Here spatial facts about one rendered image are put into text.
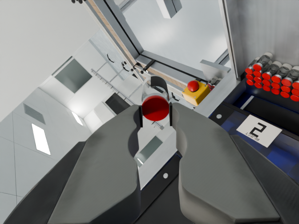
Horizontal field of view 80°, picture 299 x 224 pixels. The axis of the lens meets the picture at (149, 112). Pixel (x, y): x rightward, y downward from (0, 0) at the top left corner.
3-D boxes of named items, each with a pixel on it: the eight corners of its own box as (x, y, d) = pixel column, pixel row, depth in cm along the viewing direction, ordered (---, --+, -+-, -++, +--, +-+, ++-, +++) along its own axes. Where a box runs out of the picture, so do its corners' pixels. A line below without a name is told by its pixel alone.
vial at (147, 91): (166, 73, 16) (170, 93, 13) (166, 95, 17) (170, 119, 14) (142, 74, 16) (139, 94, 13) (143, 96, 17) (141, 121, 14)
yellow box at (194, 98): (213, 97, 68) (200, 110, 67) (198, 90, 73) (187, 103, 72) (208, 84, 62) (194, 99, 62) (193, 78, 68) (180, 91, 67)
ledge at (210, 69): (235, 92, 73) (232, 95, 73) (210, 82, 82) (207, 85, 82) (231, 67, 63) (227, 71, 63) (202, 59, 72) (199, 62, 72)
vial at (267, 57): (272, 59, 45) (261, 72, 44) (264, 57, 46) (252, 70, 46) (273, 52, 43) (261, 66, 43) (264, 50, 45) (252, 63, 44)
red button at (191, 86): (202, 88, 64) (195, 96, 64) (194, 84, 67) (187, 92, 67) (200, 81, 62) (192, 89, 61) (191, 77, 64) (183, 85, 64)
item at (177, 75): (238, 82, 69) (212, 111, 68) (242, 105, 80) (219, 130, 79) (143, 48, 118) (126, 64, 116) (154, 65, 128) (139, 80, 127)
